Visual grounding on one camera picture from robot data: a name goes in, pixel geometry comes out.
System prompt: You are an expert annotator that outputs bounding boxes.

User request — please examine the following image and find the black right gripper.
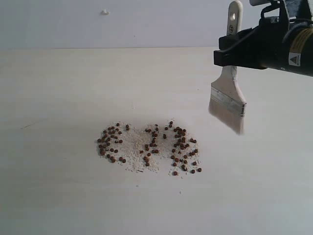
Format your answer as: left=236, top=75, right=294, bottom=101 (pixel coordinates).
left=213, top=7, right=293, bottom=70

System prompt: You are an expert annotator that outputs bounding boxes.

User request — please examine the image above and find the white paint brush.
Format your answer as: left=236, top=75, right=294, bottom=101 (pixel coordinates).
left=209, top=0, right=246, bottom=135

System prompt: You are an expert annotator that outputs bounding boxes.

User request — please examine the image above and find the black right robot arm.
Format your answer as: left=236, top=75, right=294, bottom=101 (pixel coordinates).
left=214, top=0, right=313, bottom=76

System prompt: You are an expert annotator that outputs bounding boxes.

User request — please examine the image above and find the brown beads and white powder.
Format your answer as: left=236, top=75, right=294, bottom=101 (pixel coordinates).
left=94, top=119, right=203, bottom=176

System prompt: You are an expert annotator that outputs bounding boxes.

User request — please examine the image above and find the white wall plug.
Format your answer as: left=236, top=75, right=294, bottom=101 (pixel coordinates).
left=100, top=9, right=110, bottom=15

